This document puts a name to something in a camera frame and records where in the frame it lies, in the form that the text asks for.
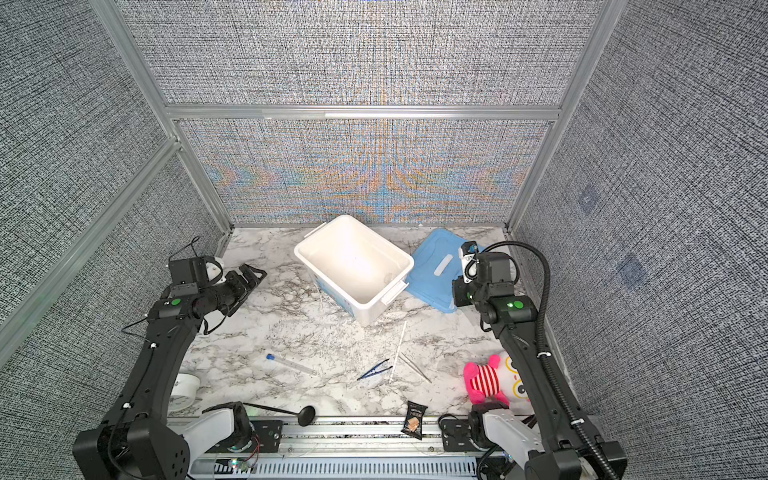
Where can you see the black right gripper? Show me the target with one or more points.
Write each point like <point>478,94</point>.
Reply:
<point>460,291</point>

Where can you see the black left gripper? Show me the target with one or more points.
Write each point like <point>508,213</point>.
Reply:
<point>242,288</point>

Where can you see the white plastic storage bin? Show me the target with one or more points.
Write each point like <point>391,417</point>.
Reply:
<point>359,269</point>

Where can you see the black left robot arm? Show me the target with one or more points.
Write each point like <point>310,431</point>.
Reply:
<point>173,322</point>

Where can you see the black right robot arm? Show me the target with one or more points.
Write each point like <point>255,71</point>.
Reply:
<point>534,372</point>

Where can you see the blue plastic bin lid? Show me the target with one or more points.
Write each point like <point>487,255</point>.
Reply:
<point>436,265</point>

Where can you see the silver metal tweezers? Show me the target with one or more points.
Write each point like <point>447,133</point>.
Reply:
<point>414,367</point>

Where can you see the pink white plush toy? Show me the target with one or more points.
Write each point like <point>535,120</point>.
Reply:
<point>497,380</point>

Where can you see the white tape roll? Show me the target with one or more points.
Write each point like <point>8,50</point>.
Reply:
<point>184,391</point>

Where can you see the white glass stirring rod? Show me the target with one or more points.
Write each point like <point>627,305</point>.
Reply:
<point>398,350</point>

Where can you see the blue plastic tweezers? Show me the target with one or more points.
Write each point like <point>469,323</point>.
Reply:
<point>379,368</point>

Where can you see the black snack packet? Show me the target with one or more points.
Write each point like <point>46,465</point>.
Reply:
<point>413,422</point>

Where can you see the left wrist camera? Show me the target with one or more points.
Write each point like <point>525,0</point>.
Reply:
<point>195,270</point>

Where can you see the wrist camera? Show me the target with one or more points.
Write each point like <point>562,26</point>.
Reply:
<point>195,270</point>
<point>468,251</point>

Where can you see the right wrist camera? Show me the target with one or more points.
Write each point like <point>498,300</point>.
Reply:
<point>468,251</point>

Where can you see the black long handled spoon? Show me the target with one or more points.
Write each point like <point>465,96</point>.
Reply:
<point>304,416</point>

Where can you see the aluminium front rail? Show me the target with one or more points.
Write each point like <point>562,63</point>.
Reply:
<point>360,441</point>

